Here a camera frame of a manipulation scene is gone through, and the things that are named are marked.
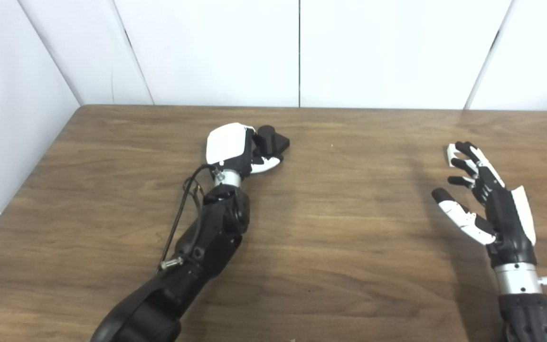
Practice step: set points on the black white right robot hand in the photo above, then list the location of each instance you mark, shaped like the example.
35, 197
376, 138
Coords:
508, 218

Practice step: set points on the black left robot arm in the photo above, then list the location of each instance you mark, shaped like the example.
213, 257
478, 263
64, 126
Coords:
212, 237

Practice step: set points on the white square piece with hole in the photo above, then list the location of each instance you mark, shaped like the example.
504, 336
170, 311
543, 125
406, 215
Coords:
451, 153

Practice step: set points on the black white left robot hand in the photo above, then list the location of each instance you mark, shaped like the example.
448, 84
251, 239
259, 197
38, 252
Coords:
226, 142

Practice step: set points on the black peg with square base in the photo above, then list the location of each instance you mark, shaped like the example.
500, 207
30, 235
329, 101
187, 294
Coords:
271, 140

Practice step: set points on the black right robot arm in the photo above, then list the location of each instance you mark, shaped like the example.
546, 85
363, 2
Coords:
532, 313

